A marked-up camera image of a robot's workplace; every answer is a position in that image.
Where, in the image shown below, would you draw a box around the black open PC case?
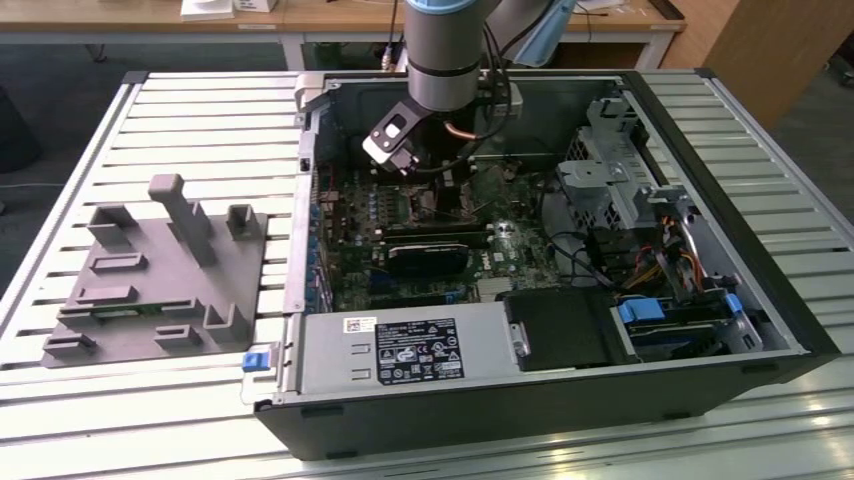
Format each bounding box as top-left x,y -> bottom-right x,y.
253,68 -> 841,461

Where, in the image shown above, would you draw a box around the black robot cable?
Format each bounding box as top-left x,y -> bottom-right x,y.
481,0 -> 513,151

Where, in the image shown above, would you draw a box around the metal socket cover frame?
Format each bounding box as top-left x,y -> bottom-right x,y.
470,162 -> 523,214

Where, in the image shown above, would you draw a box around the silver disk bay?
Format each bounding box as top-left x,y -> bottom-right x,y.
610,287 -> 769,364

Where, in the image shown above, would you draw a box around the grey parts rack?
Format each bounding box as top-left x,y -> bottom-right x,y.
40,173 -> 270,370

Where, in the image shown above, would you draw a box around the large white box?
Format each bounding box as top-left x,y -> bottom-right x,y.
179,0 -> 237,22

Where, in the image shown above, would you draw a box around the CPU socket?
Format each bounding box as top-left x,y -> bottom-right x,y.
405,183 -> 481,225

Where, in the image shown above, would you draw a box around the grey case latch handle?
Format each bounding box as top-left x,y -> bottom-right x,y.
293,71 -> 337,114

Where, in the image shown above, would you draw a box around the silver chipset heatsink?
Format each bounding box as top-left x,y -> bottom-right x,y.
478,277 -> 521,302

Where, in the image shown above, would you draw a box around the silver drive cage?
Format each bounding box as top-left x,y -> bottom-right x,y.
555,97 -> 669,236

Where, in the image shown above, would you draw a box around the black fan shroud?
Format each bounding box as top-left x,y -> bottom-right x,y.
498,288 -> 643,373

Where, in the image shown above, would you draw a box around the black bin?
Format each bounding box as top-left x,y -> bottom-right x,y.
0,84 -> 42,174

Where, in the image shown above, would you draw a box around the blue disk carrier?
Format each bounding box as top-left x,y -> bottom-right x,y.
617,295 -> 666,329

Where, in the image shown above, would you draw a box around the green RAM stick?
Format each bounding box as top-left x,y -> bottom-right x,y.
91,303 -> 168,318

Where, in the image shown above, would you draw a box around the wooden cabinet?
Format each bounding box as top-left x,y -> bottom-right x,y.
664,0 -> 854,132

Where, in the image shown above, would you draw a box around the black graphics card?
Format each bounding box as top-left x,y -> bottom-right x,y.
383,241 -> 473,277

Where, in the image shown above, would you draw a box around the white papers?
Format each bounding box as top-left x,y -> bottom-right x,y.
574,0 -> 646,15

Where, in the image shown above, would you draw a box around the orange wire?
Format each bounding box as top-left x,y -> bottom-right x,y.
660,214 -> 708,294

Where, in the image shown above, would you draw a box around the green motherboard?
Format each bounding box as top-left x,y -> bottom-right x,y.
307,160 -> 573,312

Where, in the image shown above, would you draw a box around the grey power supply unit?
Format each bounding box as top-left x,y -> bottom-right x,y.
297,300 -> 533,397

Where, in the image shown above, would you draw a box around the yellow wire bundle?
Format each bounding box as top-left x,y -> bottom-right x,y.
626,252 -> 666,291

